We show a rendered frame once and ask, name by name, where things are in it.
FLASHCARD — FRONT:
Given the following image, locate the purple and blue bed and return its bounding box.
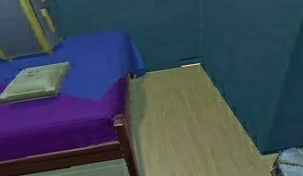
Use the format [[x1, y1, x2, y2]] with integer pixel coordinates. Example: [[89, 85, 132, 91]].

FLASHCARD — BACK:
[[0, 26, 163, 176]]

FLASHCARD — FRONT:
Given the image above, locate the grey yellow-edged headboard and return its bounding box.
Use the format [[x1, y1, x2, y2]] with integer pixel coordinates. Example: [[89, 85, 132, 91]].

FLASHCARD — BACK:
[[0, 0, 67, 63]]

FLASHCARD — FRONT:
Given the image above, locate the pale green pillow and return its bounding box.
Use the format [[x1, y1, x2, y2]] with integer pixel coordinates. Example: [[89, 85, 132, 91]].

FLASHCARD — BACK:
[[0, 60, 75, 106]]

